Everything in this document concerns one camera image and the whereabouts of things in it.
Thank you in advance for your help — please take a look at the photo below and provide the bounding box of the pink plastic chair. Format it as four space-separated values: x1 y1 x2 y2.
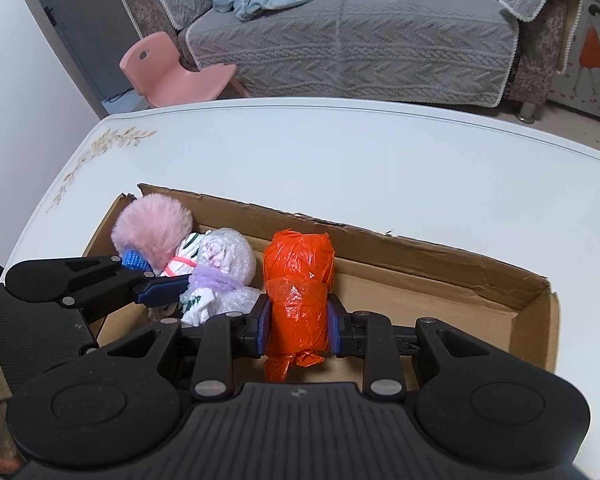
119 31 238 109

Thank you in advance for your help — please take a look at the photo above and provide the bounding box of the dark grey door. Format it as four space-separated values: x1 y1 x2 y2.
22 0 146 118

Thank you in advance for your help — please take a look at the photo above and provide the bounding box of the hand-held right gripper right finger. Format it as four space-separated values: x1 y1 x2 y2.
326 292 488 400

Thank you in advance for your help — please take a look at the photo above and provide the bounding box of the blue knit bundle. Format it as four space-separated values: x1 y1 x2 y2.
121 249 153 273

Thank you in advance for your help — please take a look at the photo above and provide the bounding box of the pink fluffy pom-pom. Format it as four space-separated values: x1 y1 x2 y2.
111 193 196 276

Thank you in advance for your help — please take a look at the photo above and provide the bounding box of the grey knit sofa seat cover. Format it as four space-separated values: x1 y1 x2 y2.
185 0 523 108

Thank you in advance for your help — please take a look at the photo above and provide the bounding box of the white cloth bundle pink tie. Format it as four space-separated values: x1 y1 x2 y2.
157 232 216 328

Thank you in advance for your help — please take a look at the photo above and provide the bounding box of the patterned fabric sofa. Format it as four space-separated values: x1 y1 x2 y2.
116 0 588 123

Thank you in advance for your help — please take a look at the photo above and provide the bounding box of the bubble wrap bundle purple tie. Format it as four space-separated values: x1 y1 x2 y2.
187 227 263 321

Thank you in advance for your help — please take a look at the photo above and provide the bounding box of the orange plastic bag bundle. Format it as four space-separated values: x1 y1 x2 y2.
262 230 336 383

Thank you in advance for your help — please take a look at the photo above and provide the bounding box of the brown cardboard box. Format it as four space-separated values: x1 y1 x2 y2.
82 183 561 386

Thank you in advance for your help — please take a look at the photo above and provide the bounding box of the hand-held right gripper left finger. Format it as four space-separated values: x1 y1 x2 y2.
85 294 272 401

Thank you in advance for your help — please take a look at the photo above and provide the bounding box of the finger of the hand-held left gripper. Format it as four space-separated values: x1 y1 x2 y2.
4 255 192 325

